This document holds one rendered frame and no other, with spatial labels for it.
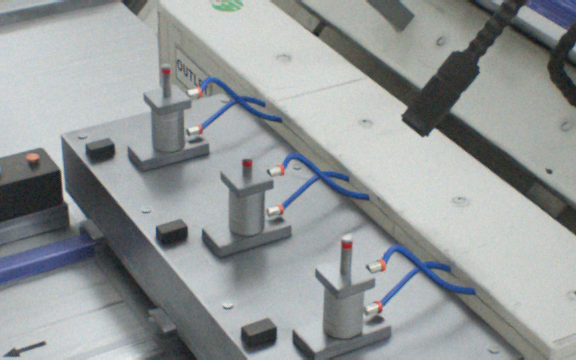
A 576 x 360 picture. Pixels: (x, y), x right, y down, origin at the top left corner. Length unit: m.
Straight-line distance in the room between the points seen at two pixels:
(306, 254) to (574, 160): 0.17
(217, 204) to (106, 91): 0.28
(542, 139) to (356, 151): 0.12
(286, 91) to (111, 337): 0.22
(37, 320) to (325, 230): 0.19
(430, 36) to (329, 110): 0.09
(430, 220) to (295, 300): 0.10
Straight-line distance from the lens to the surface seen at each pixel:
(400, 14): 0.94
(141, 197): 0.84
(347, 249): 0.69
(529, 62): 0.87
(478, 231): 0.79
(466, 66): 0.66
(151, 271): 0.81
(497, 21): 0.66
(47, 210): 0.91
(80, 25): 1.20
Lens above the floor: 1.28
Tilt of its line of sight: 4 degrees down
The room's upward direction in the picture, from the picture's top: 39 degrees clockwise
